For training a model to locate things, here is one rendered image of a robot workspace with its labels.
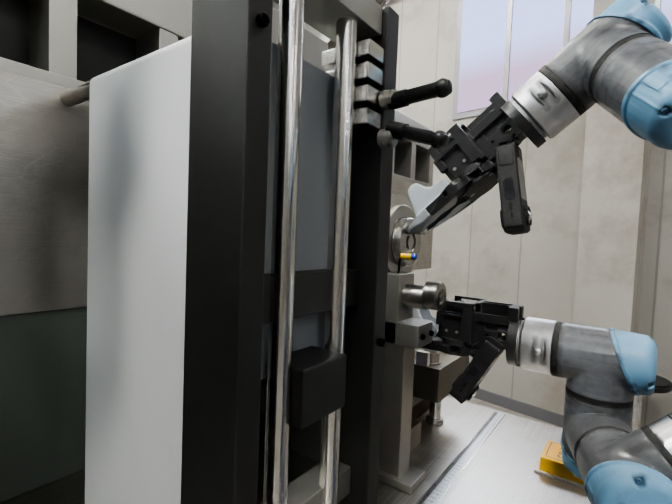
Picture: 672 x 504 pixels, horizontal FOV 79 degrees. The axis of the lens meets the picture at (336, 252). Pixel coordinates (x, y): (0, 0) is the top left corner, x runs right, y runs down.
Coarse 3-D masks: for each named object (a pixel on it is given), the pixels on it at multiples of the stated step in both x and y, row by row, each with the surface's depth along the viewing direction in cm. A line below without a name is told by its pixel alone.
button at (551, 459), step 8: (544, 448) 66; (552, 448) 66; (560, 448) 66; (544, 456) 64; (552, 456) 64; (560, 456) 64; (544, 464) 63; (552, 464) 63; (560, 464) 62; (552, 472) 63; (560, 472) 62; (568, 472) 62; (576, 480) 61
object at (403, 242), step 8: (400, 224) 61; (408, 224) 62; (392, 232) 61; (400, 232) 60; (392, 240) 60; (400, 240) 60; (408, 240) 62; (416, 240) 64; (392, 248) 61; (400, 248) 60; (408, 248) 63; (416, 248) 64; (400, 264) 63; (408, 264) 62
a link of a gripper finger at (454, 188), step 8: (464, 176) 52; (472, 176) 53; (448, 184) 53; (456, 184) 53; (464, 184) 52; (448, 192) 53; (456, 192) 53; (440, 200) 54; (448, 200) 54; (432, 208) 56; (440, 208) 55
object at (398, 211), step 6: (390, 210) 61; (396, 210) 61; (402, 210) 63; (408, 210) 64; (390, 216) 60; (396, 216) 61; (402, 216) 63; (408, 216) 64; (414, 216) 66; (390, 222) 60; (390, 228) 60; (390, 234) 60; (390, 240) 60; (390, 246) 60; (390, 252) 60; (390, 258) 61; (390, 264) 61; (396, 264) 62; (390, 270) 61; (396, 270) 62; (402, 270) 64; (408, 270) 66
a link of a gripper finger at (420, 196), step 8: (416, 184) 58; (440, 184) 56; (408, 192) 59; (416, 192) 58; (424, 192) 58; (432, 192) 57; (440, 192) 56; (416, 200) 58; (424, 200) 58; (432, 200) 57; (456, 200) 56; (416, 208) 58; (424, 208) 58; (448, 208) 57; (416, 216) 58; (424, 216) 57; (432, 216) 56; (416, 224) 58; (424, 224) 58; (408, 232) 61; (416, 232) 60
